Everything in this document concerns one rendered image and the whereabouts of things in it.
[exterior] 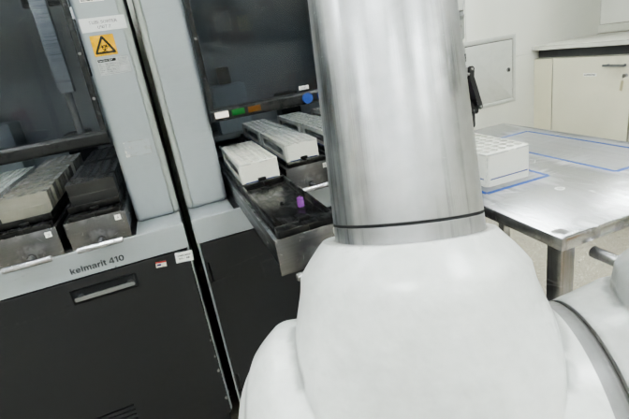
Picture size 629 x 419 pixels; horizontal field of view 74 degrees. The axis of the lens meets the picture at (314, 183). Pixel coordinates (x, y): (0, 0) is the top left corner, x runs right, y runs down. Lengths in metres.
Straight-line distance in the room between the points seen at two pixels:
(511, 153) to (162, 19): 0.86
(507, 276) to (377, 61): 0.14
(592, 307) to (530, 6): 3.08
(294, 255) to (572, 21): 3.15
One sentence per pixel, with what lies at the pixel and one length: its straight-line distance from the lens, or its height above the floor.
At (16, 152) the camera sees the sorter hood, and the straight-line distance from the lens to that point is 1.19.
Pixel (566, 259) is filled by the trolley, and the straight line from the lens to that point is 0.67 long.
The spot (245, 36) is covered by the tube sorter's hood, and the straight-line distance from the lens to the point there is 1.18.
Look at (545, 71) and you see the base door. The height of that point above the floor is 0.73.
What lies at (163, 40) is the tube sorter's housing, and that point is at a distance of 1.16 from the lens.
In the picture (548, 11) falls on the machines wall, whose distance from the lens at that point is 3.46.
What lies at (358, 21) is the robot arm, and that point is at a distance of 0.26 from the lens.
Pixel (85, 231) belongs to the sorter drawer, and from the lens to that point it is 1.14.
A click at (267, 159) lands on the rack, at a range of 1.05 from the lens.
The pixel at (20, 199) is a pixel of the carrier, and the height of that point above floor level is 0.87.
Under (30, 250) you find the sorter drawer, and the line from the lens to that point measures 1.18.
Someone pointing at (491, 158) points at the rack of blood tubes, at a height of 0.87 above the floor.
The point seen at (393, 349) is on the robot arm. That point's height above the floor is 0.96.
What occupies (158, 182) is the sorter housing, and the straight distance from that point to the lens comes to 1.19.
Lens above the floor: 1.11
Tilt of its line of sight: 18 degrees down
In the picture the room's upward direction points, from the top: 9 degrees counter-clockwise
